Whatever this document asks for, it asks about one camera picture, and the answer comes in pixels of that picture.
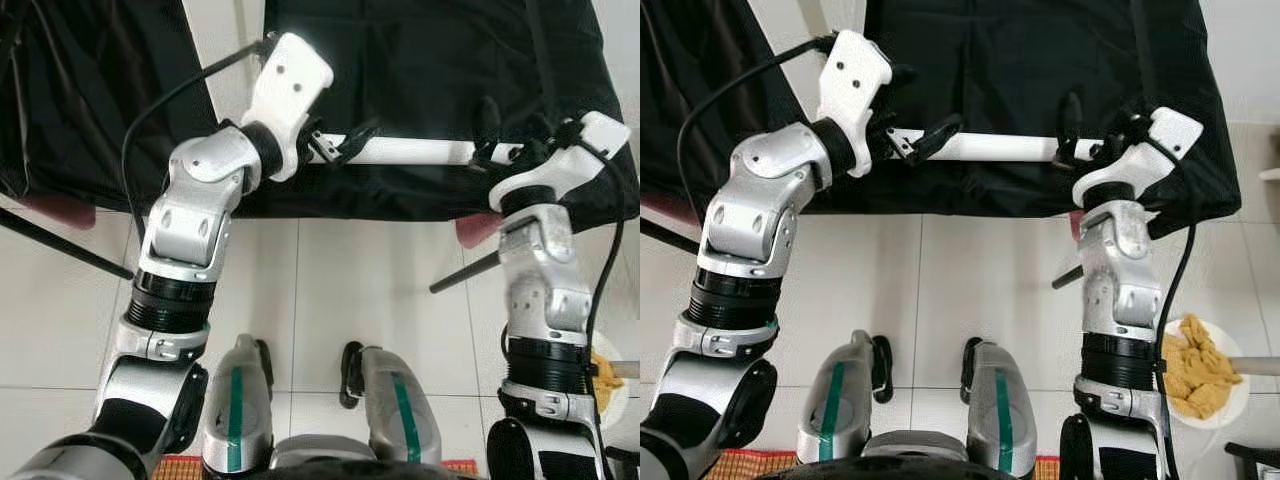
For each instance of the white plastic table leg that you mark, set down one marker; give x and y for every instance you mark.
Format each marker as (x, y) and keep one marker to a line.
(1000, 147)
(410, 150)

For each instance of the silver right robot leg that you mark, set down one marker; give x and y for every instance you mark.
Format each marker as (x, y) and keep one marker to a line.
(1005, 410)
(400, 405)

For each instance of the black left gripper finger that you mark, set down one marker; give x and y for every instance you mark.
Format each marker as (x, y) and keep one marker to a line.
(358, 138)
(938, 137)
(903, 75)

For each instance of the white round plate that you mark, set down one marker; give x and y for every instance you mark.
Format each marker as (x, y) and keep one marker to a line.
(1240, 395)
(622, 400)

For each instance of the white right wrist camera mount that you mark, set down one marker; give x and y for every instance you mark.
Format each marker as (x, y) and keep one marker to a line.
(1160, 145)
(590, 150)

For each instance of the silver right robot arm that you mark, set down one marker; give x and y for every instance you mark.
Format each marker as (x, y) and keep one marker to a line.
(1125, 290)
(545, 290)

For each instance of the silver left robot leg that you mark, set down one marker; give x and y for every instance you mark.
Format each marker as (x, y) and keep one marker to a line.
(830, 415)
(235, 420)

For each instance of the silver robot leg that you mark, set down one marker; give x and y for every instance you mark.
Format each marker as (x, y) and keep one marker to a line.
(400, 405)
(1005, 410)
(830, 415)
(235, 420)

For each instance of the black robot waist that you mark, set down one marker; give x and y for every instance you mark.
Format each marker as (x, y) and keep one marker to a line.
(370, 473)
(920, 473)

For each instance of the grey pole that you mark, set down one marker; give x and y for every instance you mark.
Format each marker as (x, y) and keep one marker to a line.
(628, 370)
(1260, 366)

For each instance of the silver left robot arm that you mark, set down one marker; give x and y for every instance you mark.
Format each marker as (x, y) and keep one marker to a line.
(760, 220)
(190, 220)

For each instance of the black cloth table cover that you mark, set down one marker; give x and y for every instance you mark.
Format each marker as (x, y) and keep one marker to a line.
(450, 60)
(1050, 60)

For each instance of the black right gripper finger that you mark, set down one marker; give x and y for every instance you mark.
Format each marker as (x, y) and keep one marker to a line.
(1070, 122)
(537, 135)
(486, 125)
(1125, 130)

